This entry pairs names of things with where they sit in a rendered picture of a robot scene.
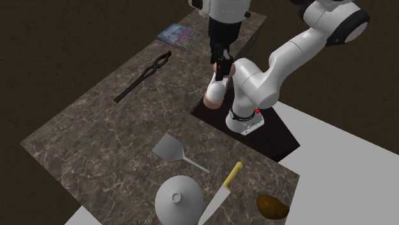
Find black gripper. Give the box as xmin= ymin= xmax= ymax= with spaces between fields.
xmin=207 ymin=17 xmax=242 ymax=82

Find blue and purple book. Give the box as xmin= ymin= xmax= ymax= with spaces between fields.
xmin=156 ymin=22 xmax=202 ymax=52

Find black tongs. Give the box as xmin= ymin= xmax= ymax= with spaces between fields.
xmin=113 ymin=50 xmax=173 ymax=104

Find dark robot stand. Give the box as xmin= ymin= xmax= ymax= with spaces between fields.
xmin=190 ymin=25 xmax=301 ymax=163

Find grey spatula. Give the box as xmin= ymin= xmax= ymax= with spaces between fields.
xmin=151 ymin=132 xmax=212 ymax=175

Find grey funnel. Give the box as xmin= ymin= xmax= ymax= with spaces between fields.
xmin=154 ymin=175 xmax=205 ymax=225

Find brown potato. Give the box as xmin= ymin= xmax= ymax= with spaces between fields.
xmin=256 ymin=194 xmax=291 ymax=221

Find knife with yellow handle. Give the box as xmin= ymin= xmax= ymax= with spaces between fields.
xmin=196 ymin=160 xmax=244 ymax=225

